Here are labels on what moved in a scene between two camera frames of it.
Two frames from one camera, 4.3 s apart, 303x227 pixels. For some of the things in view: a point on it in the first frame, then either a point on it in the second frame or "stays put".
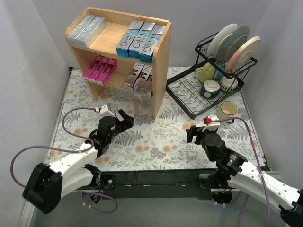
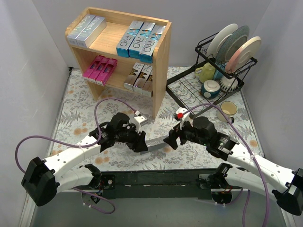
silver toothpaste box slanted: [71, 38] stays put
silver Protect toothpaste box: [138, 106] to [155, 144]
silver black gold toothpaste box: [139, 83] stays put
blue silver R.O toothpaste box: [146, 55] stays put
